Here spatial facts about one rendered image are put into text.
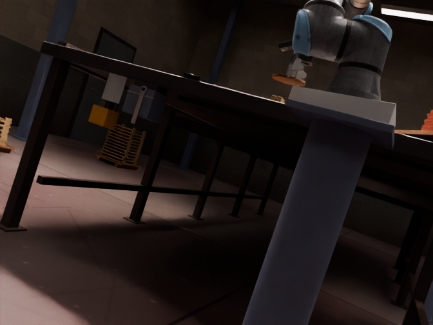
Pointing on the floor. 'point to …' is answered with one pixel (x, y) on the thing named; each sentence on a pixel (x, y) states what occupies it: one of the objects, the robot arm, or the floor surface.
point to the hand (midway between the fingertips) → (288, 78)
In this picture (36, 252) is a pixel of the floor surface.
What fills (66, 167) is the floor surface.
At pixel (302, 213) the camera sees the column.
